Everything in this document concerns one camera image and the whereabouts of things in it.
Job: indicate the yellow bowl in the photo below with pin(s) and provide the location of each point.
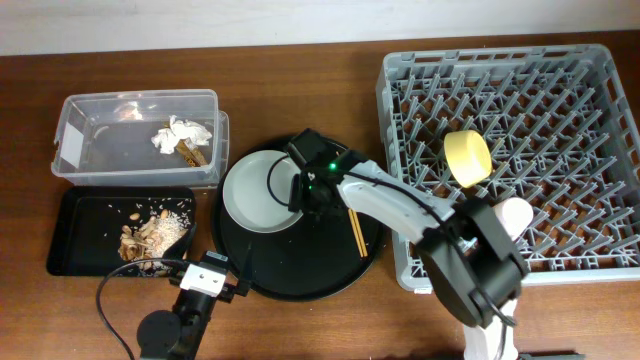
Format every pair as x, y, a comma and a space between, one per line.
468, 157

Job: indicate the clear plastic bin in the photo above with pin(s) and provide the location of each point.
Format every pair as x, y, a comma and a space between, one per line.
105, 139

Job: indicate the grey plate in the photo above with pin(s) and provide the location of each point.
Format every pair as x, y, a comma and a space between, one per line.
247, 199

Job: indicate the wooden chopstick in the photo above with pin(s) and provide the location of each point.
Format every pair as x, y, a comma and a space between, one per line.
354, 225
362, 238

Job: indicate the gold brown snack wrapper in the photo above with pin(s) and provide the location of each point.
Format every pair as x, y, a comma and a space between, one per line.
191, 153

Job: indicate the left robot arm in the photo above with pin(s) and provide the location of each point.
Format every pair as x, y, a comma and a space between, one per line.
177, 333

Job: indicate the round black serving tray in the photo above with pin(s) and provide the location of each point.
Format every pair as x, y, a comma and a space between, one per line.
314, 258

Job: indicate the white tissue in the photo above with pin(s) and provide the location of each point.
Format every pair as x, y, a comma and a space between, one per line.
188, 133

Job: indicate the grey dishwasher rack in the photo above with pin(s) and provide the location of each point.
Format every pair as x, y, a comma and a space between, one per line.
560, 133

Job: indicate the pink cup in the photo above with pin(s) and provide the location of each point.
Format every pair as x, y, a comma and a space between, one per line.
515, 214

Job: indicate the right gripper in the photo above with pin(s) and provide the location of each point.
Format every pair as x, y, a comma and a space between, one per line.
296, 201

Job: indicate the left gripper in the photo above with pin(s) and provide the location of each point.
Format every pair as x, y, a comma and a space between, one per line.
241, 285

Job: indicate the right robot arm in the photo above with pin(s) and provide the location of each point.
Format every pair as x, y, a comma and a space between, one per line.
467, 249

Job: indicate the food scraps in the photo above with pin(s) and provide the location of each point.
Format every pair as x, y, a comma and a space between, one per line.
144, 230

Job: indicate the black rectangular tray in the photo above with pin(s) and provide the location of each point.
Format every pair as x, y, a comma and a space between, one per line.
73, 250

